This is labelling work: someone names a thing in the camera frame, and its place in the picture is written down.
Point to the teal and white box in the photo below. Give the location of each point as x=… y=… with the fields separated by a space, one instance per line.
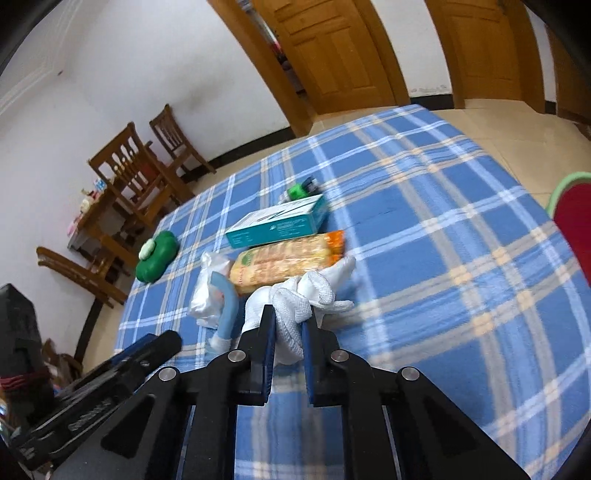
x=277 y=221

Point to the small green toy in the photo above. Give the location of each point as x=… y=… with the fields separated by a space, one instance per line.
x=298 y=190

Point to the green flower-shaped box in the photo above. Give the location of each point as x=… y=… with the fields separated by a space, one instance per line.
x=159 y=261

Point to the black storage box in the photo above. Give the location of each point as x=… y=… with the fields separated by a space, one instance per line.
x=21 y=337

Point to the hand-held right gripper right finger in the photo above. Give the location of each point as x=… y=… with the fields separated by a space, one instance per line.
x=308 y=369

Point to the blue plastic scoop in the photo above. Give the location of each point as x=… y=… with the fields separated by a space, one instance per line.
x=228 y=309

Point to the small blue and white box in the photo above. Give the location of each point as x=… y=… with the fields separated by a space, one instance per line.
x=99 y=183

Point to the small wooden chair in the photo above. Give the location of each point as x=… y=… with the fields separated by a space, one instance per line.
x=173 y=134

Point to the tall wooden chair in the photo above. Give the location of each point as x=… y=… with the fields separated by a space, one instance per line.
x=134 y=170

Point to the clear plastic bag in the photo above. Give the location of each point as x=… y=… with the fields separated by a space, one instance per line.
x=205 y=295

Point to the blue plaid tablecloth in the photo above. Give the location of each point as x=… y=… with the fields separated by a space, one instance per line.
x=438 y=277

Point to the low wooden chair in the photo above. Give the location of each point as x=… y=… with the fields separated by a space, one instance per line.
x=78 y=272

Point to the wooden panel door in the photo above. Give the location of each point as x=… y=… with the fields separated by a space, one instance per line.
x=485 y=46
x=332 y=50

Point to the pink packet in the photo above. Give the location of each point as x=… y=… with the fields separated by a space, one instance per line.
x=71 y=228

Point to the wooden dining table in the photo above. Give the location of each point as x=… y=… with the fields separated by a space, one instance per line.
x=99 y=226

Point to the orange cracker packet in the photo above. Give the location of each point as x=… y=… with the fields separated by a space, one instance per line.
x=281 y=263

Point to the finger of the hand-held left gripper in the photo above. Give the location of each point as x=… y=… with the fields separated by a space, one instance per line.
x=157 y=353
x=134 y=348

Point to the cream jar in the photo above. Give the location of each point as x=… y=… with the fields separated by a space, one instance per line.
x=87 y=203

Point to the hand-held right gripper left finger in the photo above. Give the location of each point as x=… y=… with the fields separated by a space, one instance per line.
x=269 y=369

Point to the red bin with green rim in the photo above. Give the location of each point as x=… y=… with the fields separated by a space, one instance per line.
x=575 y=217

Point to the white cotton glove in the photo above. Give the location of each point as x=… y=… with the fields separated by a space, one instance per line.
x=291 y=300

